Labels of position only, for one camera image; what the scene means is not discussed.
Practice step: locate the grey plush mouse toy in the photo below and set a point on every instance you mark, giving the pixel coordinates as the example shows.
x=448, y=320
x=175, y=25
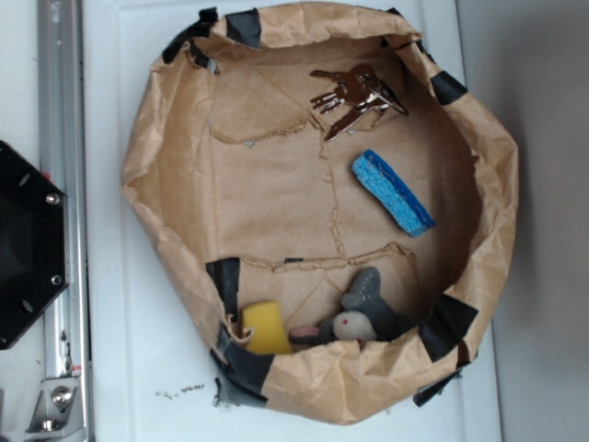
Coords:
x=366, y=317

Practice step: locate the brown paper bin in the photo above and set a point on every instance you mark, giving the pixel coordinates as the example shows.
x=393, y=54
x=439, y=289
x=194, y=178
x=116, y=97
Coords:
x=244, y=201

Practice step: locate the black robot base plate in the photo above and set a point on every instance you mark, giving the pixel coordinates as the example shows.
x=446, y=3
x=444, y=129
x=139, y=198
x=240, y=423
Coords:
x=33, y=262

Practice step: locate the white tray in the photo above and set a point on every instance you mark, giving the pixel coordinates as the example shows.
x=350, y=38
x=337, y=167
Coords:
x=153, y=378

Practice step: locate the metal corner bracket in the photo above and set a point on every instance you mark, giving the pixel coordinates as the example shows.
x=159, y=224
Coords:
x=59, y=410

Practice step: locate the yellow sponge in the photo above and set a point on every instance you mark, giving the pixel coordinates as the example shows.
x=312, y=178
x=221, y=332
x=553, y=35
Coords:
x=263, y=321

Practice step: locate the silver key bunch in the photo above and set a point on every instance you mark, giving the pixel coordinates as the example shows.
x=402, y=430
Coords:
x=362, y=90

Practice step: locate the blue sponge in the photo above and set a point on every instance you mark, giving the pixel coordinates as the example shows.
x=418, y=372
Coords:
x=382, y=181

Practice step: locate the aluminium frame rail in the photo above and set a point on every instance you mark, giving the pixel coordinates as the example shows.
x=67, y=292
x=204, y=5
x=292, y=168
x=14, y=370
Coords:
x=62, y=156

